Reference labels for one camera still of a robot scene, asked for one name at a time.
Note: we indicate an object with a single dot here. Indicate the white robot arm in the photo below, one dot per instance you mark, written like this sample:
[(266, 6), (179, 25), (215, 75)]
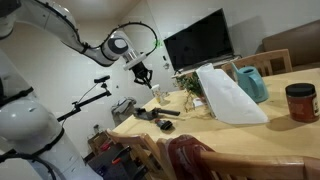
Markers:
[(51, 57)]

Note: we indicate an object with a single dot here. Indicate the brown armchair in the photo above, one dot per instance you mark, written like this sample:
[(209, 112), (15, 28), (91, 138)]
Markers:
[(302, 42)]

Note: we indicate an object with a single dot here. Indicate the brown jar black lid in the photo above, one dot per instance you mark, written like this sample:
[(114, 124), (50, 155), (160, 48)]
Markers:
[(302, 102)]

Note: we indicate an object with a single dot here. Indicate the black flat screen television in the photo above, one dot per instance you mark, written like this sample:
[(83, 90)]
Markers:
[(206, 39)]

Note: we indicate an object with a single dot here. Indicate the teal watering can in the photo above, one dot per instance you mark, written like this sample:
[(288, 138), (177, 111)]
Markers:
[(251, 83)]

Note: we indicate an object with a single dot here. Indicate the potted green plant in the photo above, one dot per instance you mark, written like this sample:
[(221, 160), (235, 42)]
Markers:
[(191, 84)]

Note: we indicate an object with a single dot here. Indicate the red cloth on chair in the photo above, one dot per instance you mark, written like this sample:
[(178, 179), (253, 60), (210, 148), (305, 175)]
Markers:
[(184, 153)]

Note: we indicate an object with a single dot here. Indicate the grey cloth pile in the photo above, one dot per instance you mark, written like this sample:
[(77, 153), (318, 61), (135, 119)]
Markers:
[(122, 109)]

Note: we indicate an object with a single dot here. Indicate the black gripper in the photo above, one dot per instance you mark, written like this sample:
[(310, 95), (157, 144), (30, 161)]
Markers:
[(143, 76)]

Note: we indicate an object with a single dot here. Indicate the white TV console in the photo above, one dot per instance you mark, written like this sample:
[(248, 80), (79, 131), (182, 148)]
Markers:
[(214, 65)]

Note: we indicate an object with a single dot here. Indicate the far wooden dining chair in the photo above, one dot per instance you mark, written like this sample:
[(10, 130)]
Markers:
[(262, 61)]

